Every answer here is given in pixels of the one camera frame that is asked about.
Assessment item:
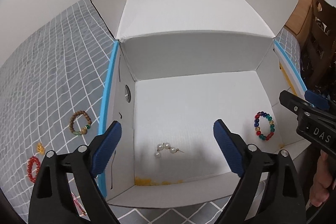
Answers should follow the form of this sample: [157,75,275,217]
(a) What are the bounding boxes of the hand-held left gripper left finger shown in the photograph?
[28,120,123,224]

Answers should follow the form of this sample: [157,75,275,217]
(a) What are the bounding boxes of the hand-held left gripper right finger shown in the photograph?
[213,119,307,224]

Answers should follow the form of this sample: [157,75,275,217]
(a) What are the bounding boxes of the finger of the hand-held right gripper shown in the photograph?
[304,90,330,111]
[279,90,306,115]

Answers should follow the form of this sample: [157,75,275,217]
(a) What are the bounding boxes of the brown wooden bead bracelet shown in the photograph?
[69,112,92,136]

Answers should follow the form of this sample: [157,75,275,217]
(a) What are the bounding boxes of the white cardboard box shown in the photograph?
[80,0,308,210]

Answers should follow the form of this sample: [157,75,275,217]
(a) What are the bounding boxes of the person's right hand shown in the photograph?
[309,150,336,211]

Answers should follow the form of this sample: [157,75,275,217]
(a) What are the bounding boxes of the pearl bead earrings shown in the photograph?
[154,143,185,159]

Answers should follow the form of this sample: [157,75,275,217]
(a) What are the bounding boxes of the brown paper bag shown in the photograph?
[301,0,336,98]

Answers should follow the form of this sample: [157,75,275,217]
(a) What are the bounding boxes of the grey checked bed sheet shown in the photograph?
[0,0,305,224]

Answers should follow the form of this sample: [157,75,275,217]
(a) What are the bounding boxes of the multicoloured glass bead bracelet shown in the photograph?
[254,111,276,141]

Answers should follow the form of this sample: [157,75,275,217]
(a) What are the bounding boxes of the red string bracelet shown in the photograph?
[70,191,88,216]

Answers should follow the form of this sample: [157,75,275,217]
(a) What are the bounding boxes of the red bead bracelet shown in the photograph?
[28,156,40,184]

